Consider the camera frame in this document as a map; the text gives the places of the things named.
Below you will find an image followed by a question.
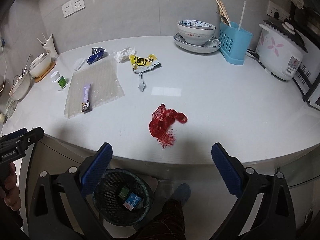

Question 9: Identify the white pill bottle green label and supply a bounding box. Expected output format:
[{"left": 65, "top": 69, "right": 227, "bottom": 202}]
[{"left": 50, "top": 71, "right": 67, "bottom": 91}]

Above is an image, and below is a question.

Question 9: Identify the white microwave oven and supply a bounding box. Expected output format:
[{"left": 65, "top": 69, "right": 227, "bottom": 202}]
[{"left": 293, "top": 31, "right": 319, "bottom": 110}]

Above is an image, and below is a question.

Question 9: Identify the white tissue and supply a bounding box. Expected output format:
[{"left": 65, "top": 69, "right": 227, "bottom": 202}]
[{"left": 113, "top": 47, "right": 136, "bottom": 63}]

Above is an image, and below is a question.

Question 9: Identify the wooden handle brush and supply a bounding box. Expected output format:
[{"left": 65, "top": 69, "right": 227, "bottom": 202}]
[{"left": 0, "top": 113, "right": 5, "bottom": 124}]

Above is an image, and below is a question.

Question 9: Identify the white bowl on coaster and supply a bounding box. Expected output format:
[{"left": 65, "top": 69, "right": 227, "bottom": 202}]
[{"left": 29, "top": 52, "right": 51, "bottom": 78}]

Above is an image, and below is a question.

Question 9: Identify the red mesh net bag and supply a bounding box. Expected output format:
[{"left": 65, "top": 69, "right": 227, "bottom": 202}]
[{"left": 149, "top": 104, "right": 188, "bottom": 149}]

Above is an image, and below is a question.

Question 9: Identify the blue plastic utensil holder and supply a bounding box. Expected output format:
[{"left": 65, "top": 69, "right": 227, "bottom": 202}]
[{"left": 219, "top": 22, "right": 253, "bottom": 66}]

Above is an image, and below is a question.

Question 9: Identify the round wooden coaster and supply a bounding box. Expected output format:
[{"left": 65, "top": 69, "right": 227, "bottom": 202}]
[{"left": 35, "top": 61, "right": 56, "bottom": 83}]

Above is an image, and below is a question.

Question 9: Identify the clear glass dish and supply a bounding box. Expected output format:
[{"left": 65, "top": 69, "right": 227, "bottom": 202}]
[{"left": 4, "top": 98, "right": 18, "bottom": 118}]

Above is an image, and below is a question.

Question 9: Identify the yellow snack bag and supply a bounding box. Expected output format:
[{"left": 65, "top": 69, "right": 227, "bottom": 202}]
[{"left": 129, "top": 54, "right": 161, "bottom": 74}]

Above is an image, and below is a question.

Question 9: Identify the white double wall socket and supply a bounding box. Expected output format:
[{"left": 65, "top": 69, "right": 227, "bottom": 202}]
[{"left": 61, "top": 0, "right": 86, "bottom": 18}]

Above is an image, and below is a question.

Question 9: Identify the person's blue shoe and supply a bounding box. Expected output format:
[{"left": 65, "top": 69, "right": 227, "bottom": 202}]
[{"left": 171, "top": 183, "right": 191, "bottom": 206}]

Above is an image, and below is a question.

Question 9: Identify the white straw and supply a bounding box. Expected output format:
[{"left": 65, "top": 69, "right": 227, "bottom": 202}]
[{"left": 238, "top": 1, "right": 247, "bottom": 30}]

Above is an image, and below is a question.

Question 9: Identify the wooden chopsticks bundle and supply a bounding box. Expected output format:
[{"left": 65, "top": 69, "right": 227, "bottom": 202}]
[{"left": 215, "top": 0, "right": 231, "bottom": 27}]

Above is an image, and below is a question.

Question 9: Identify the purple snack stick wrapper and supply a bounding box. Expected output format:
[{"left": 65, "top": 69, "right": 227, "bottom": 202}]
[{"left": 81, "top": 83, "right": 91, "bottom": 113}]

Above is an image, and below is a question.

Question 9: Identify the blue rimmed plate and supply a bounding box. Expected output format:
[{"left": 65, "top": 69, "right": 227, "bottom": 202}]
[{"left": 174, "top": 33, "right": 221, "bottom": 54}]

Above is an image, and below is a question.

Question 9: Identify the blue foil snack wrapper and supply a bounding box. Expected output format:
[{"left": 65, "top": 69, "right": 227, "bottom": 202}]
[{"left": 87, "top": 47, "right": 108, "bottom": 65}]

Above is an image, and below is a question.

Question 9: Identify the clear bubble wrap sheet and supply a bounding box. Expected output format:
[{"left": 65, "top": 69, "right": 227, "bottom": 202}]
[{"left": 64, "top": 57, "right": 125, "bottom": 119}]

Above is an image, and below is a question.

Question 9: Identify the person's left hand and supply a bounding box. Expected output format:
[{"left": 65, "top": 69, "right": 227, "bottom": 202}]
[{"left": 1, "top": 163, "right": 21, "bottom": 211}]

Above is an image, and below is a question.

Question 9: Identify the white floral rice cooker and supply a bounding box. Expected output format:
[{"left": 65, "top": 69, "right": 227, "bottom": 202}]
[{"left": 255, "top": 18, "right": 308, "bottom": 81}]

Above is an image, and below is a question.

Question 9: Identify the wall socket with plug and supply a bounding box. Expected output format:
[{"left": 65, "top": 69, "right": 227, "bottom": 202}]
[{"left": 267, "top": 1, "right": 290, "bottom": 21}]

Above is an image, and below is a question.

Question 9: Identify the black mesh trash bin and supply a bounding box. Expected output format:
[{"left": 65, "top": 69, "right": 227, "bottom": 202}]
[{"left": 92, "top": 168, "right": 153, "bottom": 226}]

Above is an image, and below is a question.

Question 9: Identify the green white small box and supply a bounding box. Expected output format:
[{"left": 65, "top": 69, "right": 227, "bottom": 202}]
[{"left": 118, "top": 187, "right": 129, "bottom": 200}]

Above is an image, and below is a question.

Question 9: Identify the blue patterned white bowl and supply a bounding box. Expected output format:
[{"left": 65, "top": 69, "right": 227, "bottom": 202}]
[{"left": 176, "top": 20, "right": 216, "bottom": 45}]

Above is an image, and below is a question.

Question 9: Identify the white vase cup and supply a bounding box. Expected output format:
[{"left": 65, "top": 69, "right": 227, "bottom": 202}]
[{"left": 36, "top": 34, "right": 59, "bottom": 61}]

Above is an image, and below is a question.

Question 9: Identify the blue white milk carton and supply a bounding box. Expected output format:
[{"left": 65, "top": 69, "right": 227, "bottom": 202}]
[{"left": 123, "top": 193, "right": 142, "bottom": 211}]

